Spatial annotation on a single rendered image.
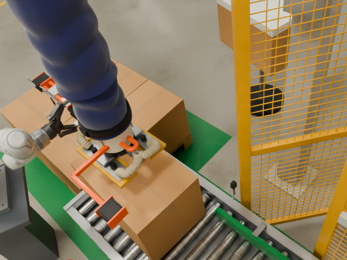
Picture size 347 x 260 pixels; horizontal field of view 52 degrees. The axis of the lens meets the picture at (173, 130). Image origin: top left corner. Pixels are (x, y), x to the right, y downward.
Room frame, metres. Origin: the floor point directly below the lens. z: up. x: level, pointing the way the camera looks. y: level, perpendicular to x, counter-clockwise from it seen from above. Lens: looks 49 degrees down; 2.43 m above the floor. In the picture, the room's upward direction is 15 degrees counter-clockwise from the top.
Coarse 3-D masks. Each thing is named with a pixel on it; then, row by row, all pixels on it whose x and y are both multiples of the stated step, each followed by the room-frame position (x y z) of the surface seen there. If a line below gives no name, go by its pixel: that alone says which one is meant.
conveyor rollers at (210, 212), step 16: (80, 208) 1.19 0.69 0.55; (224, 224) 0.85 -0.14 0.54; (128, 240) 0.91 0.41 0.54; (208, 240) 0.78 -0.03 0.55; (224, 240) 0.76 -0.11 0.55; (128, 256) 0.81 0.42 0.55; (144, 256) 0.79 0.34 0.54; (176, 256) 0.75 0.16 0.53; (192, 256) 0.72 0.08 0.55; (208, 256) 0.70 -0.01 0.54; (240, 256) 0.66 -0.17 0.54; (256, 256) 0.63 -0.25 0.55; (288, 256) 0.60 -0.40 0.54
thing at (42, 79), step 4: (44, 72) 1.62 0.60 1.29; (36, 76) 1.60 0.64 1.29; (40, 76) 1.59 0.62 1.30; (44, 76) 1.58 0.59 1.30; (48, 76) 1.57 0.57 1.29; (36, 80) 1.56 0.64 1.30; (40, 80) 1.55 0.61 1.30; (44, 80) 1.54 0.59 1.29; (48, 80) 1.54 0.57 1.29; (52, 80) 1.56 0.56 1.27; (40, 84) 1.52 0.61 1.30; (44, 84) 1.53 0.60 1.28; (48, 84) 1.54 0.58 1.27
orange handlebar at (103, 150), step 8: (48, 88) 1.49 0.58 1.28; (56, 96) 1.41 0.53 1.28; (128, 136) 1.02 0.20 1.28; (120, 144) 0.99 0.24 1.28; (136, 144) 0.96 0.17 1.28; (96, 152) 0.98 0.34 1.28; (104, 152) 0.98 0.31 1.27; (88, 160) 0.95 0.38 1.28; (80, 168) 0.92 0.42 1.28; (72, 176) 0.89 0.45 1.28; (80, 184) 0.84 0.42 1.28; (88, 192) 0.79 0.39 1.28; (96, 200) 0.75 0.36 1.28
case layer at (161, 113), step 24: (120, 72) 2.40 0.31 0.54; (24, 96) 2.42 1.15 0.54; (48, 96) 2.34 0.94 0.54; (144, 96) 2.04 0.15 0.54; (168, 96) 1.97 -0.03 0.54; (24, 120) 2.13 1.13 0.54; (48, 120) 2.06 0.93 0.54; (72, 120) 1.99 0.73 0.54; (144, 120) 1.79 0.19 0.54; (168, 120) 1.79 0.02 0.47; (72, 144) 1.74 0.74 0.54; (168, 144) 1.76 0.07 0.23; (72, 168) 1.53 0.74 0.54
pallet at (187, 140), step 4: (188, 136) 1.88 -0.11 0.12; (184, 140) 1.85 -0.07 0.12; (188, 140) 1.87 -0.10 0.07; (192, 140) 1.90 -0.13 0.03; (180, 144) 1.82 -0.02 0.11; (184, 144) 1.84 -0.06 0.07; (188, 144) 1.87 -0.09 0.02; (176, 148) 1.79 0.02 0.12; (184, 148) 1.84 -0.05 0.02; (172, 152) 1.77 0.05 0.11; (60, 180) 1.87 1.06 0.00
